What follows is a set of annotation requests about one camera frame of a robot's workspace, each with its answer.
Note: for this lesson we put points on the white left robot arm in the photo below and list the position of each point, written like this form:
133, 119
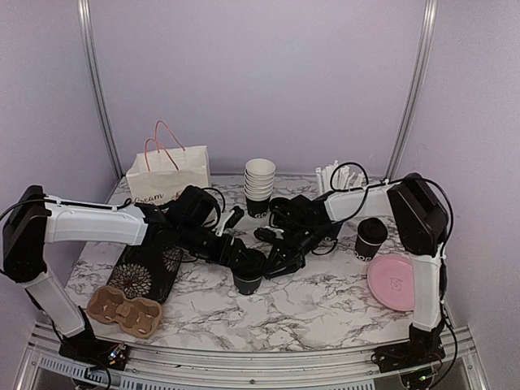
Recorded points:
38, 219

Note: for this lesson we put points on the black coffee cup lid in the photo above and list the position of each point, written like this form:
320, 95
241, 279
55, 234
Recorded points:
372, 231

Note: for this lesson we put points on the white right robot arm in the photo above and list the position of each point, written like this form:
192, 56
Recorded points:
424, 225

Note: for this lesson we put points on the brown cardboard cup carrier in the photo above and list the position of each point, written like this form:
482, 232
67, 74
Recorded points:
139, 316

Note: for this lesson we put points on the loose black lid on table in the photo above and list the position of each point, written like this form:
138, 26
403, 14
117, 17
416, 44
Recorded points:
280, 204

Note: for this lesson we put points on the aluminium table edge rail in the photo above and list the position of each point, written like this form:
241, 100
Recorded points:
153, 367

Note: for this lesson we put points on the right aluminium frame post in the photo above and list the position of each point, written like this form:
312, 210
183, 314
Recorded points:
426, 37

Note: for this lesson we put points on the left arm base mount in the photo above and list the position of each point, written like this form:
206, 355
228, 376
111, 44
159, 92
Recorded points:
86, 347

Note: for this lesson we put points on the pink plastic plate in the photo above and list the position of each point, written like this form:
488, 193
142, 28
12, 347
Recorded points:
390, 279

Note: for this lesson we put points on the black takeout coffee cup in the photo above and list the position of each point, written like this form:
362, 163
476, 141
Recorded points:
365, 251
246, 286

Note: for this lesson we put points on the black floral tray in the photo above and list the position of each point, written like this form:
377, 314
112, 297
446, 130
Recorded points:
146, 271

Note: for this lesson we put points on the white paper takeout bag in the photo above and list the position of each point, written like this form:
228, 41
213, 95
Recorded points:
160, 174

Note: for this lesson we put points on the stack of paper cups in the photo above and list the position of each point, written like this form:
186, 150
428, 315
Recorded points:
258, 186

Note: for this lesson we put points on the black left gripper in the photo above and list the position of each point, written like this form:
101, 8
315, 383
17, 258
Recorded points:
233, 252

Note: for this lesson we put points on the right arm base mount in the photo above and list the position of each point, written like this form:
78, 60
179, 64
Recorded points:
421, 348

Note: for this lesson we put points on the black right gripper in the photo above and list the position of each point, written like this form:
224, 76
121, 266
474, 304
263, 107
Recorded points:
289, 253

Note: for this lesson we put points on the left aluminium frame post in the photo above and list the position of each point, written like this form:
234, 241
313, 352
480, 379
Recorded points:
87, 35

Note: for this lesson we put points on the aluminium frame post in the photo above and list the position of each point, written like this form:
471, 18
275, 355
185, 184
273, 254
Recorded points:
426, 37
87, 35

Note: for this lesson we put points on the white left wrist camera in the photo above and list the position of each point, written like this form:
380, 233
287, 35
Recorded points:
229, 220

